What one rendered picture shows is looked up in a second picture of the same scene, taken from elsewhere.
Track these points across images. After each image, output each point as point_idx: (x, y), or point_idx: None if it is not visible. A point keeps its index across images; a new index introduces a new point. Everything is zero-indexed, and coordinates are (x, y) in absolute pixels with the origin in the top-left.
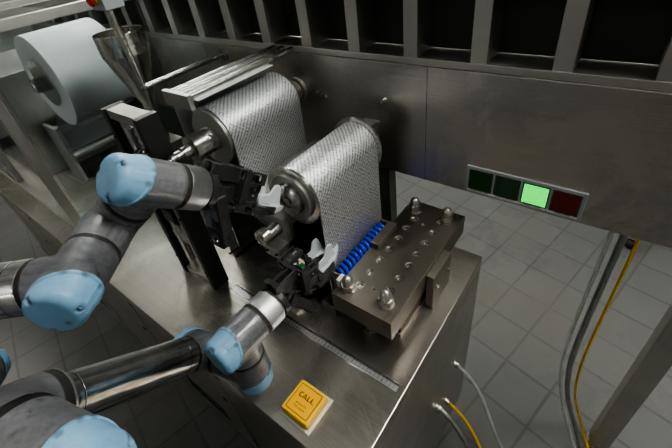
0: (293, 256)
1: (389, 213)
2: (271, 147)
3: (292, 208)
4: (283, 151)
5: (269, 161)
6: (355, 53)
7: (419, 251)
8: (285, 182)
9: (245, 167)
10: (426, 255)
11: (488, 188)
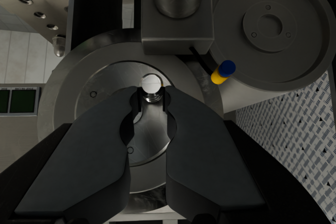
0: None
1: (135, 21)
2: (271, 132)
3: (107, 91)
4: (257, 111)
5: (276, 106)
6: (167, 218)
7: (28, 4)
8: (132, 171)
9: (324, 124)
10: (15, 3)
11: (14, 95)
